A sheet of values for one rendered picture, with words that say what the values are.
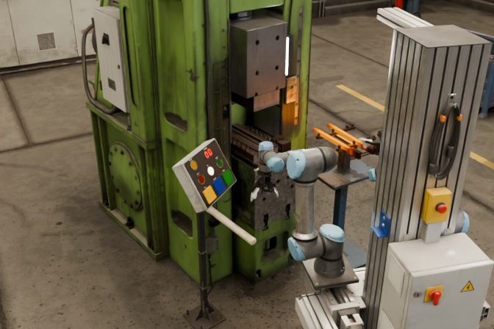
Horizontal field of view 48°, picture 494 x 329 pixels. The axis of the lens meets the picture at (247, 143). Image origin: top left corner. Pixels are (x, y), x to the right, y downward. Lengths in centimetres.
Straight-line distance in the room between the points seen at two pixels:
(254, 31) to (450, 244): 154
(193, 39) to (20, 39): 535
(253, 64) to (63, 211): 237
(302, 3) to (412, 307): 200
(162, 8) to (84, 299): 196
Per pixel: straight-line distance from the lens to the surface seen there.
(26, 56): 832
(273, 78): 334
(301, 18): 358
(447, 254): 234
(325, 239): 265
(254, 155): 344
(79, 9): 831
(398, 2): 1078
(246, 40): 313
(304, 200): 250
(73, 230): 465
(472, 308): 246
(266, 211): 363
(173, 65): 345
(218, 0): 314
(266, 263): 390
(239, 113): 390
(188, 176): 291
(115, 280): 409
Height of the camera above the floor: 258
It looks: 27 degrees down
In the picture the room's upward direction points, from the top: straight up
